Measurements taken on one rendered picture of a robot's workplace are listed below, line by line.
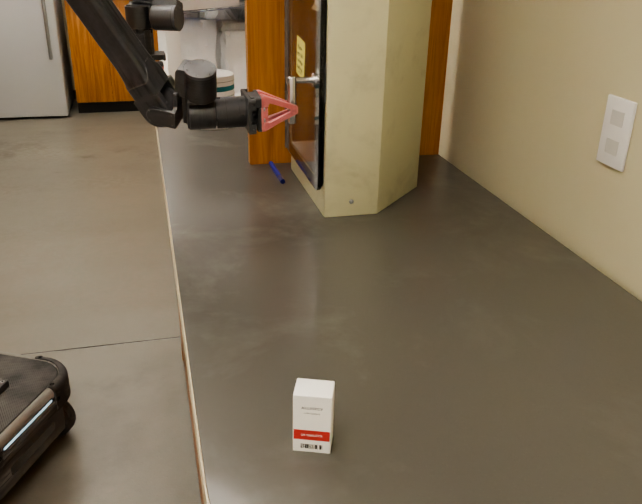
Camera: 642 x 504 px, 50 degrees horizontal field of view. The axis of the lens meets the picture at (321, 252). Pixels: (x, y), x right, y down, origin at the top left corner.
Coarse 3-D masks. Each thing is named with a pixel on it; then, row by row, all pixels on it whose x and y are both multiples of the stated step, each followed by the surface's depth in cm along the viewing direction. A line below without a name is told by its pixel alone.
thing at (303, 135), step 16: (304, 0) 132; (320, 0) 120; (304, 16) 133; (320, 16) 121; (304, 32) 134; (320, 32) 122; (320, 48) 123; (304, 64) 136; (320, 64) 124; (320, 80) 126; (304, 96) 139; (320, 96) 127; (304, 112) 140; (320, 112) 128; (304, 128) 141; (320, 128) 129; (304, 144) 142; (320, 144) 131; (304, 160) 144; (320, 160) 132; (320, 176) 133
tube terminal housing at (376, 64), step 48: (336, 0) 120; (384, 0) 122; (336, 48) 123; (384, 48) 125; (336, 96) 127; (384, 96) 129; (336, 144) 131; (384, 144) 134; (336, 192) 135; (384, 192) 140
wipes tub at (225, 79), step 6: (222, 72) 195; (228, 72) 195; (222, 78) 190; (228, 78) 192; (222, 84) 191; (228, 84) 192; (222, 90) 191; (228, 90) 193; (222, 96) 192; (216, 126) 195
